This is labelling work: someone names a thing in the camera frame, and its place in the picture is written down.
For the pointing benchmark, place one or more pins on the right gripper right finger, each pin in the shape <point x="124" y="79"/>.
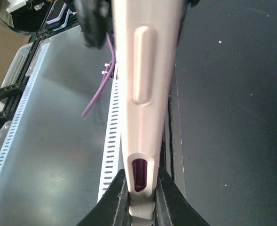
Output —
<point x="171" y="208"/>

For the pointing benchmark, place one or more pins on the purple phone outside enclosure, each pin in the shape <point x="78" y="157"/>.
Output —
<point x="56" y="12"/>

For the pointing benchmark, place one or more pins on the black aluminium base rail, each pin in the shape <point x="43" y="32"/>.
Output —
<point x="172" y="151"/>

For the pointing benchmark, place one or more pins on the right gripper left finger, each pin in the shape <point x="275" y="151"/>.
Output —
<point x="111" y="210"/>

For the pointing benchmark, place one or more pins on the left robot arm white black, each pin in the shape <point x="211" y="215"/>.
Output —
<point x="96" y="21"/>

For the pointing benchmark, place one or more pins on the pink phone case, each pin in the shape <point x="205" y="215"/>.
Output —
<point x="146" y="35"/>

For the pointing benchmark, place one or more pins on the grey plastic storage bin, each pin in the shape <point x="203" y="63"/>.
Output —
<point x="16" y="65"/>

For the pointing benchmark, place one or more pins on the white slotted cable duct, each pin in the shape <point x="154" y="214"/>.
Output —
<point x="112" y="137"/>

